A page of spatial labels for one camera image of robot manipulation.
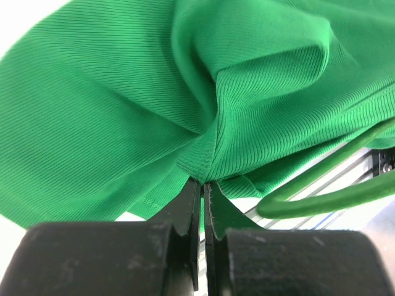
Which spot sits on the green tank top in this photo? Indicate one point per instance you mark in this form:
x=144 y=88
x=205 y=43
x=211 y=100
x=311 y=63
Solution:
x=110 y=107

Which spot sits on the green hanger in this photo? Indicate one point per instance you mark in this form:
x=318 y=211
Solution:
x=277 y=206

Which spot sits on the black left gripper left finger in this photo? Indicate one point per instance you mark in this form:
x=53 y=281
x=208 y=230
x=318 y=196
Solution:
x=180 y=220

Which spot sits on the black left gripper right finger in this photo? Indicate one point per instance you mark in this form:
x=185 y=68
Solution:
x=220 y=217

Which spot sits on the aluminium mounting rail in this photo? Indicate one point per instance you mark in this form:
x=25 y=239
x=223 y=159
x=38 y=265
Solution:
x=362 y=166

